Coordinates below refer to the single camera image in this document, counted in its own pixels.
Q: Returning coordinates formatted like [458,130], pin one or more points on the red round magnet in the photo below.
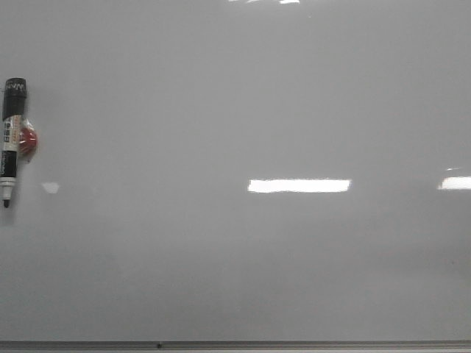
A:
[28,140]

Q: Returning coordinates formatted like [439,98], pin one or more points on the black whiteboard marker pen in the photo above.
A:
[14,102]

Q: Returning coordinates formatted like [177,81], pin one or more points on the white whiteboard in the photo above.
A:
[234,170]

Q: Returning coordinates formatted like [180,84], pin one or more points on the grey aluminium whiteboard frame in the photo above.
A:
[238,345]

